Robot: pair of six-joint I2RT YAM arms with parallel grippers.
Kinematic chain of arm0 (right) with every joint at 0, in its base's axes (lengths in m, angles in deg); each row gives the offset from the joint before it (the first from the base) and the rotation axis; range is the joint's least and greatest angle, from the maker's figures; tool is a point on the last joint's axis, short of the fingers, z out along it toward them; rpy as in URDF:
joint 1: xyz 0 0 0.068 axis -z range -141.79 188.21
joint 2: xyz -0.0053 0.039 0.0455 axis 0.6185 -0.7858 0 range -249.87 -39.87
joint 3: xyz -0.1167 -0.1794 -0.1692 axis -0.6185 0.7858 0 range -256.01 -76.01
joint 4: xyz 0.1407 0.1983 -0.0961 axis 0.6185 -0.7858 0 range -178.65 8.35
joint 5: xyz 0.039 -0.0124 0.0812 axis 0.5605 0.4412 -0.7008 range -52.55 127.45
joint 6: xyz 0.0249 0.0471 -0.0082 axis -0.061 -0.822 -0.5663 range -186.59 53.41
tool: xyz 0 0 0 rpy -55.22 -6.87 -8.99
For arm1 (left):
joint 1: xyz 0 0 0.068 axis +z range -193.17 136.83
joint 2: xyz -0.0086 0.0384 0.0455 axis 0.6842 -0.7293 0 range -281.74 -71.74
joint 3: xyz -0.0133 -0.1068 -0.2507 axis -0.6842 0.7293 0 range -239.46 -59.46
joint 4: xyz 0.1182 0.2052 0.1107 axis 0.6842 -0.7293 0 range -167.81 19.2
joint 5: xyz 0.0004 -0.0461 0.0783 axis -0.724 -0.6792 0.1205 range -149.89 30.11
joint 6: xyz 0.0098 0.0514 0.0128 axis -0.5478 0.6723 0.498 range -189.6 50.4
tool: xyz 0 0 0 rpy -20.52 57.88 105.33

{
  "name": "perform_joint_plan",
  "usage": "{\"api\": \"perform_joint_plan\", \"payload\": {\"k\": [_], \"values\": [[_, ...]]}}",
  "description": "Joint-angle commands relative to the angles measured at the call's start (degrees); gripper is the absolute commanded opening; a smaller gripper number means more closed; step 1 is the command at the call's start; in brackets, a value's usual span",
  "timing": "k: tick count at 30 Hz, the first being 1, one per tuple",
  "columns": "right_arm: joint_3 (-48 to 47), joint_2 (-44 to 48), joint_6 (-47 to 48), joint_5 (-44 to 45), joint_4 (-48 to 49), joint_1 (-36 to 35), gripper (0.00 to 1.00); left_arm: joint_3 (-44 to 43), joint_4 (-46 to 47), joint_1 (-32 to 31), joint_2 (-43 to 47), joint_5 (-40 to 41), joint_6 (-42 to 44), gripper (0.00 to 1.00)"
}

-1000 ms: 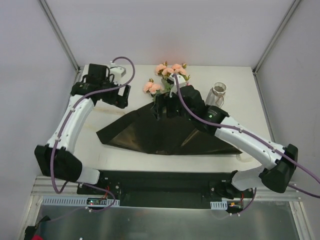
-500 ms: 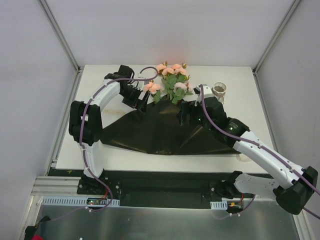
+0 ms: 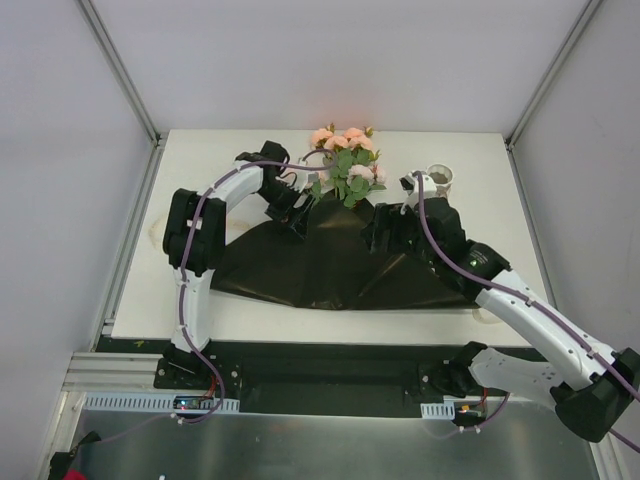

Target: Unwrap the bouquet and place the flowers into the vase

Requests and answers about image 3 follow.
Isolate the purple cable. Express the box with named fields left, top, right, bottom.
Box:
left=412, top=172, right=640, bottom=454
left=99, top=147, right=336, bottom=444

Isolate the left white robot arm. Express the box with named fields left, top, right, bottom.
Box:
left=162, top=141, right=312, bottom=389

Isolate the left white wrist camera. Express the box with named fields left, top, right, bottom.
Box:
left=276, top=168, right=324, bottom=192

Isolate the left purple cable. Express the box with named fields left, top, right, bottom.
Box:
left=99, top=147, right=336, bottom=444

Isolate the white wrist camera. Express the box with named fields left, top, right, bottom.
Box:
left=276, top=168, right=324, bottom=192
left=400, top=170, right=438, bottom=215

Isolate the white cable duct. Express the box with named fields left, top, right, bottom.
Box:
left=420, top=400, right=456, bottom=421
left=84, top=392, right=218, bottom=415

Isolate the pale pink rose stem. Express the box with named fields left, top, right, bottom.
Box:
left=343, top=163, right=387, bottom=208

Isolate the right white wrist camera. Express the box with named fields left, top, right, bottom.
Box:
left=400, top=170, right=438, bottom=215

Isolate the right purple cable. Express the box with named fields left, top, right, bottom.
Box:
left=412, top=172, right=640, bottom=454

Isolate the black wrapping paper sheet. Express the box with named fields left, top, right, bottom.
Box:
left=210, top=196, right=473, bottom=311

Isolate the orange rose stem with bud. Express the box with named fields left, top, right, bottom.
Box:
left=320, top=127, right=386, bottom=208

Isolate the cream ribbon strip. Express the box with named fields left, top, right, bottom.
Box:
left=471, top=308, right=501, bottom=325

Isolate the right aluminium frame post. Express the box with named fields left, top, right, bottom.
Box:
left=505, top=0, right=605, bottom=152

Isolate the peach rose stem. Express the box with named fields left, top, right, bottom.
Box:
left=308, top=180, right=325, bottom=204
left=310, top=124, right=351, bottom=165

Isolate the white ribbed ceramic vase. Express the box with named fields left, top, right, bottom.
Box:
left=426, top=163, right=455, bottom=198

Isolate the peach rose stem top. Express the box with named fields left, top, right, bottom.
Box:
left=310, top=124, right=351, bottom=165

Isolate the left aluminium frame post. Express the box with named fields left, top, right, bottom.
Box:
left=74, top=0, right=164, bottom=147

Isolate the left white cable duct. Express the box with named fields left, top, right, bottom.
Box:
left=84, top=392, right=218, bottom=415

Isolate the right white cable duct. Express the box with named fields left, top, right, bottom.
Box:
left=420, top=400, right=456, bottom=421

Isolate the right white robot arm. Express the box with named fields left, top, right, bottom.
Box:
left=362, top=198, right=639, bottom=443

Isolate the red and black object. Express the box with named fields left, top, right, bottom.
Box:
left=47, top=431, right=102, bottom=480

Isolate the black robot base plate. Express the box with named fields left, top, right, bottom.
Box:
left=94, top=337, right=551, bottom=417

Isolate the aluminium frame post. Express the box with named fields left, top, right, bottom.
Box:
left=74, top=0, right=164, bottom=147
left=505, top=0, right=605, bottom=152

